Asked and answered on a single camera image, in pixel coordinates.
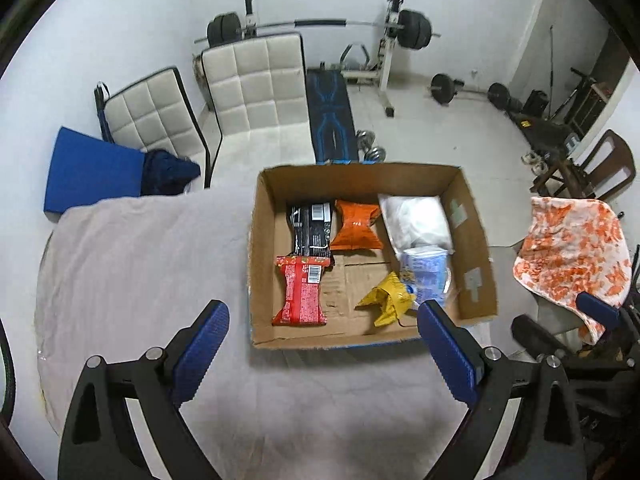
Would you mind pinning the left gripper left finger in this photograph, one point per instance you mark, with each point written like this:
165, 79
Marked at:
99, 441

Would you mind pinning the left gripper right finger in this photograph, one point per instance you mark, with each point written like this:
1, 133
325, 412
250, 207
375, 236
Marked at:
500, 394

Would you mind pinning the blue tissue pack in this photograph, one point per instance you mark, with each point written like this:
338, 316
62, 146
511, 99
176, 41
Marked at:
426, 274

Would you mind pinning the yellow snack packet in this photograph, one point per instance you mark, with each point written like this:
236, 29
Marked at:
392, 297

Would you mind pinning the red snack packet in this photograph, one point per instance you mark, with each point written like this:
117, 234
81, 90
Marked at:
302, 276

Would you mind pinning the white soft plastic bag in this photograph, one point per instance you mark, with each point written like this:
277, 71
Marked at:
415, 221

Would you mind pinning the orange snack packet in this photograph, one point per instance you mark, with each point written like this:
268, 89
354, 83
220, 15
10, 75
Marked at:
355, 232

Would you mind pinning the black snack packet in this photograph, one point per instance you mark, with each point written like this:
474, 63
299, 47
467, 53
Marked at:
311, 229

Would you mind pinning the orange white patterned cloth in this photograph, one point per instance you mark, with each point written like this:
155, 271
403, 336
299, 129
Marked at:
575, 246

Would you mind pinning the grey table cloth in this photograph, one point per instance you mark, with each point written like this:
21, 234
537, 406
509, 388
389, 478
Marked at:
143, 333

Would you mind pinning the brown wooden chair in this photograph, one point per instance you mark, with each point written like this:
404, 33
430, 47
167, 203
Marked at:
606, 172

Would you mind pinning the blue foam cushion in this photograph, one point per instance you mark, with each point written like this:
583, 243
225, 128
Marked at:
84, 170

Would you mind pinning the dark blue cloth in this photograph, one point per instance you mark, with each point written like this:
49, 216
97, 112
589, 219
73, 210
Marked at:
165, 174

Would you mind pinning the cardboard box with blue print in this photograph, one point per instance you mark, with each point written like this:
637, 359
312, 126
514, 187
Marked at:
473, 294

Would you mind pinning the chrome dumbbells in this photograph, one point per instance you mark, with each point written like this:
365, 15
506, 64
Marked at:
367, 148

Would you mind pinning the floor barbell with plates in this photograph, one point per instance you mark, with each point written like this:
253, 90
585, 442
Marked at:
444, 89

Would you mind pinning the white quilted chair left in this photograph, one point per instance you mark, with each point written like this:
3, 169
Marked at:
154, 113

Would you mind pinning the white quilted chair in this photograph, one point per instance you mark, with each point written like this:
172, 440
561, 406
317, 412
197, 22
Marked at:
258, 88
154, 113

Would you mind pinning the blue black weight bench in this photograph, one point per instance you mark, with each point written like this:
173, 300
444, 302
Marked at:
333, 132

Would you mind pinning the white quilted chair right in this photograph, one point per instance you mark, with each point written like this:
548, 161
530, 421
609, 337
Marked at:
258, 88

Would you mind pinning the barbell on rack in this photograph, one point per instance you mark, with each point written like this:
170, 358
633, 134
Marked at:
411, 29

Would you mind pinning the white barbell rack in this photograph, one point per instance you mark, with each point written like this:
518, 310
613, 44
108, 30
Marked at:
377, 72

